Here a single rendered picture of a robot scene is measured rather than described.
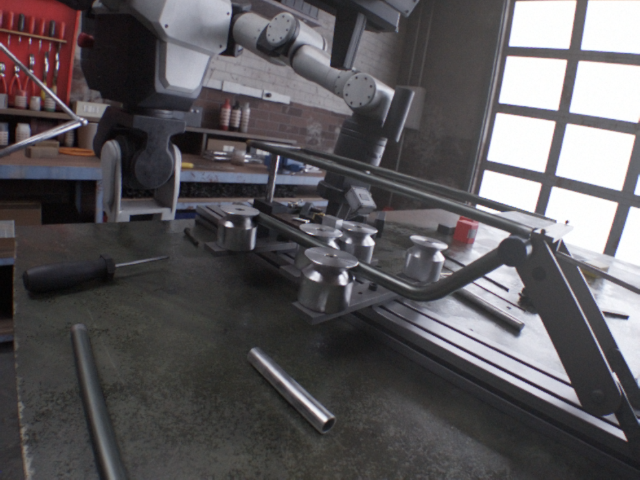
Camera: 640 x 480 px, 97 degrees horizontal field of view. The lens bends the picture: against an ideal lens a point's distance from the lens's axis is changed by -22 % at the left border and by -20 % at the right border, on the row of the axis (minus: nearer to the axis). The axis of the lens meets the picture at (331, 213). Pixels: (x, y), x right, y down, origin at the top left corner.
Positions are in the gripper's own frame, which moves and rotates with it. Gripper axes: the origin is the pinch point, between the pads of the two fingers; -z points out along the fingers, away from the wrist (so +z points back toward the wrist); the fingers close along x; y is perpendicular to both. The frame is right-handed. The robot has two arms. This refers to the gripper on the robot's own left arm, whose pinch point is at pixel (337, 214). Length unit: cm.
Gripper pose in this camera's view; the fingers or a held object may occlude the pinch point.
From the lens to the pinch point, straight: 68.8
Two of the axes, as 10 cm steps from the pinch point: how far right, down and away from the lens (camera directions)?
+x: -7.2, -0.6, -6.9
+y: 6.2, 3.9, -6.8
